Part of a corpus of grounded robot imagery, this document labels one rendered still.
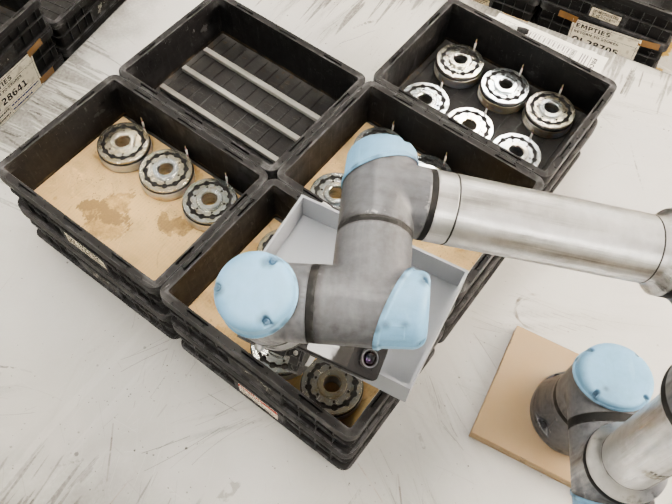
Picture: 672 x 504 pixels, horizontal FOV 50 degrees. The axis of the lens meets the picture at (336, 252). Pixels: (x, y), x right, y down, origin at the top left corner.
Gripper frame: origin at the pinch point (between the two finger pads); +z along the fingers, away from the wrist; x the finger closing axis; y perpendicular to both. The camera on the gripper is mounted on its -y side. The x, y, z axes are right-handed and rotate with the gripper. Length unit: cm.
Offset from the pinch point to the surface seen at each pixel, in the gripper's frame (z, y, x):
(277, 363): 22.1, 8.4, 3.7
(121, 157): 30, 54, -20
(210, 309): 26.7, 24.2, -0.3
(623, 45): 106, -33, -126
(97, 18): 96, 120, -73
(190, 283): 21.4, 27.7, -2.7
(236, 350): 14.7, 13.7, 4.6
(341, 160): 38, 16, -38
